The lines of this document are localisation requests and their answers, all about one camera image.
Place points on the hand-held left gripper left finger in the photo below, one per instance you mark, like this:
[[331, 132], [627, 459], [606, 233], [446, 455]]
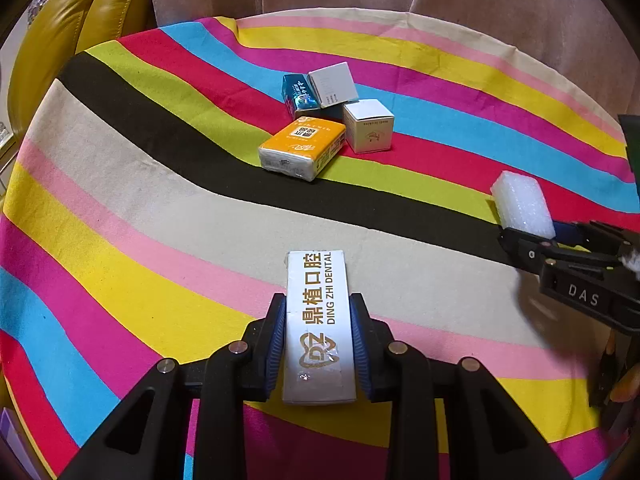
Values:
[[274, 355]]

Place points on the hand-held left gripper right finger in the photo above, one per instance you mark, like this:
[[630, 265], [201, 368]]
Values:
[[361, 355]]

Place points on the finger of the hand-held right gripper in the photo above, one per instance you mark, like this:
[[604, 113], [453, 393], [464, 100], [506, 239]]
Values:
[[525, 250], [595, 237]]

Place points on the white foam block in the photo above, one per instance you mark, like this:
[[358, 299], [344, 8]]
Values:
[[522, 202]]

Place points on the long white box gold print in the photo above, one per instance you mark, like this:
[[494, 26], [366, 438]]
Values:
[[317, 320]]

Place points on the person's right hand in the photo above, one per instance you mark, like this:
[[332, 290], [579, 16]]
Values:
[[625, 389]]

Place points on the dark green object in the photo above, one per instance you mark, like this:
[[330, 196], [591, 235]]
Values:
[[631, 147]]

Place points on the striped colourful tablecloth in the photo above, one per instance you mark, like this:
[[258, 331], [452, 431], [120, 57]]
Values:
[[150, 210]]

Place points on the white cube box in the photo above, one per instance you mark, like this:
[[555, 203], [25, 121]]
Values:
[[367, 127]]

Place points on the orange tissue packet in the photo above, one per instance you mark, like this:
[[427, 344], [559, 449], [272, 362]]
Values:
[[300, 145]]

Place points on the white box grey side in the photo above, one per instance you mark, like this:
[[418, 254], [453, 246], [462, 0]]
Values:
[[332, 82]]

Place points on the shiny teal box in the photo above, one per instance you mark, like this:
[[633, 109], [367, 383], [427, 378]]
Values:
[[297, 95]]

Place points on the yellow leather sofa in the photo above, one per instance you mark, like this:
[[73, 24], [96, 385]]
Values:
[[60, 25]]

